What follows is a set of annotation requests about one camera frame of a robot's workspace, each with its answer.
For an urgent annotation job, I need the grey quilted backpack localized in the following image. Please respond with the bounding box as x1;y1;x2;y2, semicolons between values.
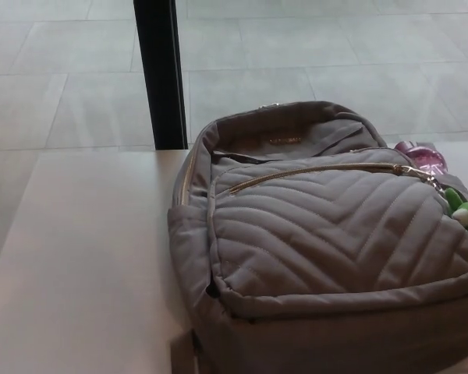
166;100;468;374

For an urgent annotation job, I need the black window frame post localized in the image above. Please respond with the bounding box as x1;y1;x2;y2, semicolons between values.
132;0;190;151

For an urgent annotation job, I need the pink transparent plastic bottle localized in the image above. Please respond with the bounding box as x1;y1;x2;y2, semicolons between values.
393;139;450;175

